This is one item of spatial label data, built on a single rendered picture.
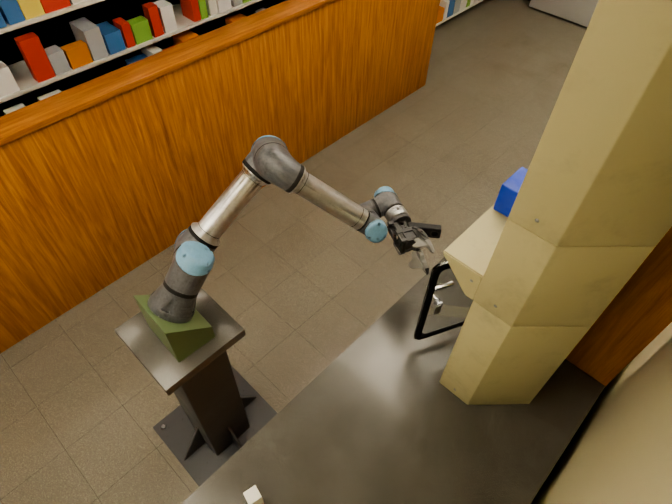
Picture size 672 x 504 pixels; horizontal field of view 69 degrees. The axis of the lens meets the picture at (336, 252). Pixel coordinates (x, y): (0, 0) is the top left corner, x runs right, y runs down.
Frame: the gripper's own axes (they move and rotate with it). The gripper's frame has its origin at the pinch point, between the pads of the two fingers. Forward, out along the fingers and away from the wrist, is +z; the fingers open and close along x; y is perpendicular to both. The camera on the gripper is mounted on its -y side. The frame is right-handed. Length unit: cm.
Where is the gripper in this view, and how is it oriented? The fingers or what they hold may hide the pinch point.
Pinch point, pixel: (431, 262)
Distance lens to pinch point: 161.2
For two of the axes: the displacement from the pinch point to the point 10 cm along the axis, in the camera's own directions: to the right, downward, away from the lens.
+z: 3.4, 7.3, -6.0
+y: -9.4, 2.5, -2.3
